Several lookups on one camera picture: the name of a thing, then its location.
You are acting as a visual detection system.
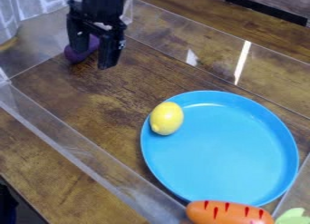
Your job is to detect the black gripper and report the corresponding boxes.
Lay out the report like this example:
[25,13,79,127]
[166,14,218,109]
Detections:
[67,0,128,70]

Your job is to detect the purple toy eggplant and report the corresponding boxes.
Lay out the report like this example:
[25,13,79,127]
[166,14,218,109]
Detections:
[65,34,99,64]

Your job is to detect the white patterned curtain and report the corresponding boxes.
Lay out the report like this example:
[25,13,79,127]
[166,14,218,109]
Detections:
[0,0,69,44]

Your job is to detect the yellow toy lemon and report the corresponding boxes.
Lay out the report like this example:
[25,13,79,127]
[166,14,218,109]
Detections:
[150,102,185,135]

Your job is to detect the black bar in background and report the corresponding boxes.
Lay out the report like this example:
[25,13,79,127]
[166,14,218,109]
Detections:
[225,0,308,26]

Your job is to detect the blue round plate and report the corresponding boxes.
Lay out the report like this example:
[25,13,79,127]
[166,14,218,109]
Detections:
[141,91,300,206]

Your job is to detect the orange toy carrot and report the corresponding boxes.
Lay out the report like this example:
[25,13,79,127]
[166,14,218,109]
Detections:
[186,200,276,224]

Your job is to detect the green carrot leaves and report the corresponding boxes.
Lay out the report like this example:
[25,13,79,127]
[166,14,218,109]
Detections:
[276,208,310,224]

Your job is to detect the clear acrylic enclosure wall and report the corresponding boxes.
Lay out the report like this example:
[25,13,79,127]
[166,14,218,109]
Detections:
[0,1,310,224]

